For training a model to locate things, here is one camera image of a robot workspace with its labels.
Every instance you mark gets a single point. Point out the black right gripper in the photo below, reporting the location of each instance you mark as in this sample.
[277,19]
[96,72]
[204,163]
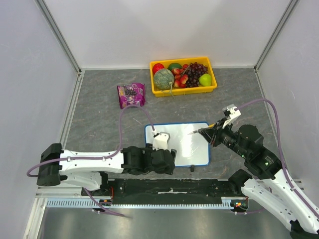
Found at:
[213,135]

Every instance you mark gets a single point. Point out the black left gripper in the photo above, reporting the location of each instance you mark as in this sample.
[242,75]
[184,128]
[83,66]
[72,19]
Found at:
[168,170]

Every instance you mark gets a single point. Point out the white marker with yellow cap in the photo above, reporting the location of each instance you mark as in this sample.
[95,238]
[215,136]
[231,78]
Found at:
[197,130]

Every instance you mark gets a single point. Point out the blue framed whiteboard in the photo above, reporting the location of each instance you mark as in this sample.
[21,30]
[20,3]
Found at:
[191,149]

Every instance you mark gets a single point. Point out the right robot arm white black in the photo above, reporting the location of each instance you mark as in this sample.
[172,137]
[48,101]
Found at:
[266,181]

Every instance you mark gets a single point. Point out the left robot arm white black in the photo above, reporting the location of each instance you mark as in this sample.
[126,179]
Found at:
[89,169]

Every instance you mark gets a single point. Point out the green pear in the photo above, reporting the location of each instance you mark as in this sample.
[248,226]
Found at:
[205,80]

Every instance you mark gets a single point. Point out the red cherry cluster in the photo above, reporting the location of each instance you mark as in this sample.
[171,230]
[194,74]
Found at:
[180,76]

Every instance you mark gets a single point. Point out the purple grape bunch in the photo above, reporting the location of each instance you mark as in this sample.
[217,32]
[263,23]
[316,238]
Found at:
[194,72]

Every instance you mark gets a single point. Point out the green netted melon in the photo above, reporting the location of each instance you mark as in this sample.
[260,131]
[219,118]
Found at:
[163,79]

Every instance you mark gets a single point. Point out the yellow plastic fruit bin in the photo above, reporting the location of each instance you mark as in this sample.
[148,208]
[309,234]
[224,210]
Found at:
[183,91]

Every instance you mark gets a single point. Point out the purple snack bag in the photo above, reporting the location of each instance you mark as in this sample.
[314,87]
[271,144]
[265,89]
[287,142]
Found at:
[131,94]

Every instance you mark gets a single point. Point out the dark green round fruit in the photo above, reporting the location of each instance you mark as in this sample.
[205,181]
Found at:
[173,66]

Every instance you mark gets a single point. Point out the red apple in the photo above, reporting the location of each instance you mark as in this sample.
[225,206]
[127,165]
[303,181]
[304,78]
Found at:
[156,67]

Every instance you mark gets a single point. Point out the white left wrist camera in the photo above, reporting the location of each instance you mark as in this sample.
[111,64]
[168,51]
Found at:
[161,141]

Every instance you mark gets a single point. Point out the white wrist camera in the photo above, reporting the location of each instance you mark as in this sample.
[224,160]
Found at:
[231,113]
[161,141]

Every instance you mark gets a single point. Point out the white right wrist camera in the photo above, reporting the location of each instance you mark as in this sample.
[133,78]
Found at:
[231,113]

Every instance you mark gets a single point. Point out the white slotted cable duct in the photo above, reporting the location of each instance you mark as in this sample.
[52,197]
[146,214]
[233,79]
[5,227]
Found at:
[224,203]

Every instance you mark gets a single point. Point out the right aluminium frame post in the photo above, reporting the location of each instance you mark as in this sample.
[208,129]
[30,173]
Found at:
[276,33]

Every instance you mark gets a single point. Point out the aluminium frame post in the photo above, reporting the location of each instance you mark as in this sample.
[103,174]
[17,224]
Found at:
[276,33]
[58,34]

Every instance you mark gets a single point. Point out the left aluminium frame post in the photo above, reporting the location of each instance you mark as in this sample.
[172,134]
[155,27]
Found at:
[58,34]

